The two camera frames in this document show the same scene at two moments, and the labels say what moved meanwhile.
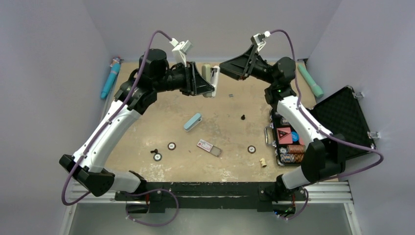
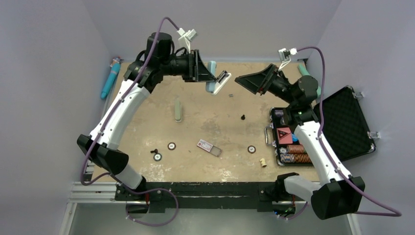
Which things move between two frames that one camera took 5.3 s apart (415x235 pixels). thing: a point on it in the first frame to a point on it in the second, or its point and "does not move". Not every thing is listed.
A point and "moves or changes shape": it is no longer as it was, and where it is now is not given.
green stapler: [211, 74] to [177, 111]
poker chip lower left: [157, 156] does not move
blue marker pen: [115, 68] does not move
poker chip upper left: [172, 146] does not move
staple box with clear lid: [210, 148] does not move
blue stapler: [193, 122] moves or changes shape
